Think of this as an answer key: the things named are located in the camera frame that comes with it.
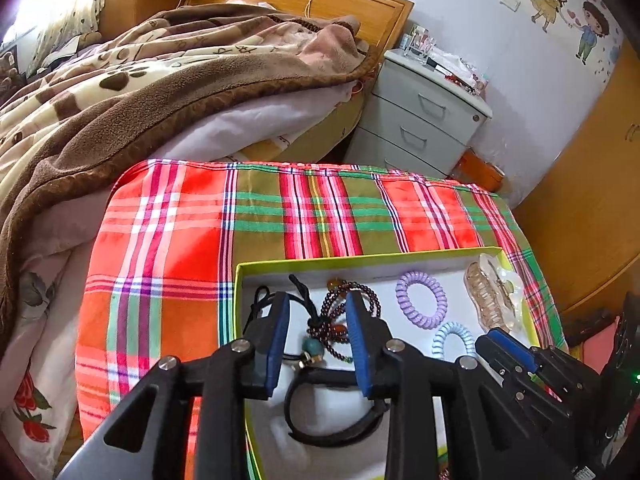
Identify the patterned curtain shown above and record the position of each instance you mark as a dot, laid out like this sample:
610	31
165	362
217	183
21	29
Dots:
70	5

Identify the packets on nightstand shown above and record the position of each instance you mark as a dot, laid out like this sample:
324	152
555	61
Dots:
460	72

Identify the orange box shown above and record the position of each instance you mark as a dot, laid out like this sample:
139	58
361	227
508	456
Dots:
480	170

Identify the yellow cardboard box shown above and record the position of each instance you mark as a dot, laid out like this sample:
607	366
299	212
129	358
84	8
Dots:
320	272

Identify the wooden wardrobe door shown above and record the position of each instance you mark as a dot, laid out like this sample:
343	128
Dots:
590	210

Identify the clear acrylic organizer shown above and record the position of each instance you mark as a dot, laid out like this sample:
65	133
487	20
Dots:
417	45

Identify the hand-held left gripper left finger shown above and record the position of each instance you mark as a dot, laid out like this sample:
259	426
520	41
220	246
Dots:
280	340

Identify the red green plaid cloth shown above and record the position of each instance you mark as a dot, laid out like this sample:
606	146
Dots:
175	240

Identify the cartoon children wall sticker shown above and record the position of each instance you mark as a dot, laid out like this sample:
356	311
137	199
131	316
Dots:
560	10

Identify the white wall switch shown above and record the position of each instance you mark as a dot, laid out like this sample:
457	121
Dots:
511	1

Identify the floral bed sheet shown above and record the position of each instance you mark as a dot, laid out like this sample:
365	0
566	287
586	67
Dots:
45	360

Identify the grey nightstand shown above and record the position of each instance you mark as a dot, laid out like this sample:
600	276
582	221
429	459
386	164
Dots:
420	115

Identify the brown paw print blanket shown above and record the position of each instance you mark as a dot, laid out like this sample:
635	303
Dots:
100	125

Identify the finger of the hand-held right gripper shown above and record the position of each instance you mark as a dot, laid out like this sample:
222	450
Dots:
515	352
515	390

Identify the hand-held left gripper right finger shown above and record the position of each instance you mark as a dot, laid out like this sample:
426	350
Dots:
360	350

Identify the wooden headboard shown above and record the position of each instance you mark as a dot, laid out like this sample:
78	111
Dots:
350	5

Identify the clear amber hair claw clip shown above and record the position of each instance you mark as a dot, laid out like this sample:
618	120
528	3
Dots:
487	295

